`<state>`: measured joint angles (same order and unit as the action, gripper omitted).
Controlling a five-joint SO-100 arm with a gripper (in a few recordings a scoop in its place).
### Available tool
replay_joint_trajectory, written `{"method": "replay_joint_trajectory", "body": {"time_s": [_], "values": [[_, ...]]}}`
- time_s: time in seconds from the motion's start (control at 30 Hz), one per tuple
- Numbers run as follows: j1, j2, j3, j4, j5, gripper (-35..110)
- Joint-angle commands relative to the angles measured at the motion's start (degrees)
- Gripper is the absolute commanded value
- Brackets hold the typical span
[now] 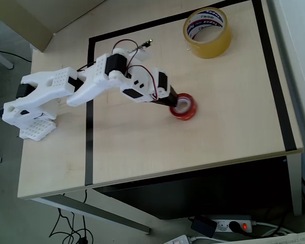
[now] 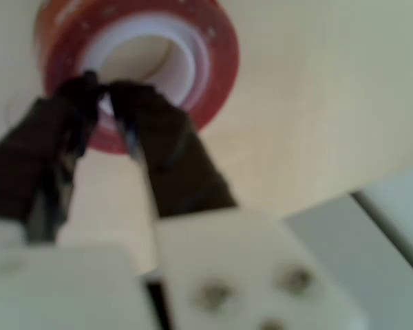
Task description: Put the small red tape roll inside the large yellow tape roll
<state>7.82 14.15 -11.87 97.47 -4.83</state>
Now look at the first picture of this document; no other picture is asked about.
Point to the white power strip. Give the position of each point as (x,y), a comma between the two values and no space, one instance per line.
(179,240)

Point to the brown cardboard box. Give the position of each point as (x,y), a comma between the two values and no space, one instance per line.
(28,20)

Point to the grey slanted table beam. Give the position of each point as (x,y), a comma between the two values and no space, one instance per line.
(104,213)

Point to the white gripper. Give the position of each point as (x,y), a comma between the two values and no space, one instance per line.
(163,94)

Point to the red tape roll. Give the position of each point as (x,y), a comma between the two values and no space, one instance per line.
(190,111)

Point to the black tape strip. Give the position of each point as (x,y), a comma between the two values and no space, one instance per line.
(167,20)
(89,152)
(276,84)

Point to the grey power strip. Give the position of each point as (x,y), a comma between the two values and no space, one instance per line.
(223,226)

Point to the printed paper sheet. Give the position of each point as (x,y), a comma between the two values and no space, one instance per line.
(282,240)

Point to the grey upright table leg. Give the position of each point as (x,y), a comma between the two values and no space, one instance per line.
(296,188)

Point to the black round plug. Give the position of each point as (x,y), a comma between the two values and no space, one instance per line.
(234,226)

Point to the small camera with green light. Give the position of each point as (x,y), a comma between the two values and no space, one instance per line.
(143,54)

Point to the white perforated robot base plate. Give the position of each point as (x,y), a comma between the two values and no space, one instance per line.
(38,129)

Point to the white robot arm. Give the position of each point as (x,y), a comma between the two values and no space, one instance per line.
(91,86)

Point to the black power adapter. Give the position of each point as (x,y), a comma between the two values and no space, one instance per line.
(203,226)

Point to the large yellow tape roll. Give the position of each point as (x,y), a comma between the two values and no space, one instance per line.
(211,49)

